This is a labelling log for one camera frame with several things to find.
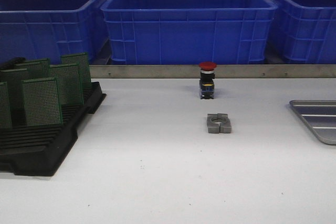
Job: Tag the green perforated circuit board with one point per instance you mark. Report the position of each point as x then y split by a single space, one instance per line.
41 102
69 83

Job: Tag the right front blue crate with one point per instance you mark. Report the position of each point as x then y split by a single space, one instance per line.
303 31

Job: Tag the silver metal tray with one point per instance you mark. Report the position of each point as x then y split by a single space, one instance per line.
318 116

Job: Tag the leftmost edge green circuit board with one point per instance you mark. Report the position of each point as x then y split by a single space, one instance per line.
6 119

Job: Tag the left front blue crate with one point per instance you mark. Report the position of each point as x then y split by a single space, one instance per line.
36 29

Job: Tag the grey split clamp block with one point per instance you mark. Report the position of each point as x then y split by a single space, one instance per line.
218 123

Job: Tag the rear left green circuit board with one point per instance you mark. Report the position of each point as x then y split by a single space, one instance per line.
39 68

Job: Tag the rear right green circuit board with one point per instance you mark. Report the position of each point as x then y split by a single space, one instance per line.
82 60

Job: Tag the black slotted board rack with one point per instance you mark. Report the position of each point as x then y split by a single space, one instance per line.
39 150

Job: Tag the centre blue plastic crate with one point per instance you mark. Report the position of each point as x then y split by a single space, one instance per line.
187 32

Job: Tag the dark green left circuit board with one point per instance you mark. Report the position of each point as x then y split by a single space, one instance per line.
14 78

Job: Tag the red emergency stop button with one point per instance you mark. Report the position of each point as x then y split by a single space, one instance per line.
206 83

